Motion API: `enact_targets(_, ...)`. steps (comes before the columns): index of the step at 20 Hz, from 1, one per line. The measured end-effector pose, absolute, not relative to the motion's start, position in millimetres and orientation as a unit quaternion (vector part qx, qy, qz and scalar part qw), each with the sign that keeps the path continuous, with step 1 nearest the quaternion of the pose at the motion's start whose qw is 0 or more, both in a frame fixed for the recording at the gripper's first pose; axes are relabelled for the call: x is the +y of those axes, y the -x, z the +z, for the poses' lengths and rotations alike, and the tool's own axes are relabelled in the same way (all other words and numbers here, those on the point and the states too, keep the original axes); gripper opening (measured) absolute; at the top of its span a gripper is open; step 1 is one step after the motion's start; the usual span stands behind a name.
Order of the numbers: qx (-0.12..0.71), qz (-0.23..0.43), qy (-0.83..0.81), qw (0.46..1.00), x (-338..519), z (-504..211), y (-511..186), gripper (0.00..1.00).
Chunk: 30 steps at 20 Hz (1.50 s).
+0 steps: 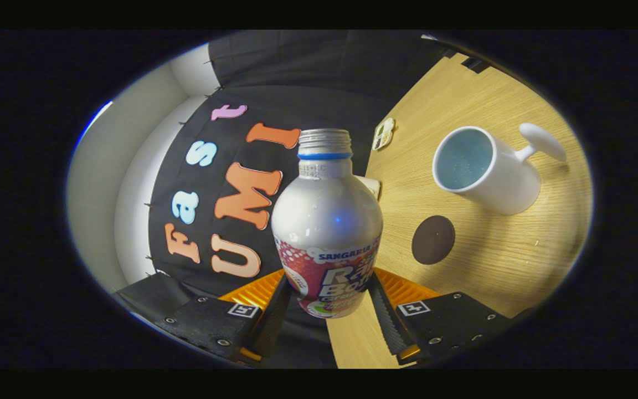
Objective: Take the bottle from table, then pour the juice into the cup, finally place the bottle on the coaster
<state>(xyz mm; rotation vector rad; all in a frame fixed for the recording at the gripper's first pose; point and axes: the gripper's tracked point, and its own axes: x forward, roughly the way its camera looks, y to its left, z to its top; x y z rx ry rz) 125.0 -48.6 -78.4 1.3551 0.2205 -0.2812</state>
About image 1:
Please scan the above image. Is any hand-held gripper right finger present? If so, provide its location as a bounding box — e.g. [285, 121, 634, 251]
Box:
[368, 268, 519, 366]

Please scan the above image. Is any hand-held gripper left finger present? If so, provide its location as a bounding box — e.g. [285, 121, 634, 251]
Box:
[156, 270, 293, 365]

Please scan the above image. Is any dark brown round coaster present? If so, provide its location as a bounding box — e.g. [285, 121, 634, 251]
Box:
[411, 215, 456, 265]

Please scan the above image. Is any silver juice bottle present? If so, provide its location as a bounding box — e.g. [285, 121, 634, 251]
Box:
[271, 129, 384, 319]

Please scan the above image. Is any white cup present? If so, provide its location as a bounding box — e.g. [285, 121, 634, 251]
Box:
[433, 123, 567, 216]

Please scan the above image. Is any wooden table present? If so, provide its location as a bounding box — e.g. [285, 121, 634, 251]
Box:
[325, 53, 594, 369]

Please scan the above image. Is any white toaster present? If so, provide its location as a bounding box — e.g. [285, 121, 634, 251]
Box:
[355, 175, 382, 200]

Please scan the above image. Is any white divided tray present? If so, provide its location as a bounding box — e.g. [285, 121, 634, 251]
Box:
[372, 117, 396, 151]

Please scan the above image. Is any black flat pad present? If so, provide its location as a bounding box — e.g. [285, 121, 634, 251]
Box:
[461, 55, 491, 74]

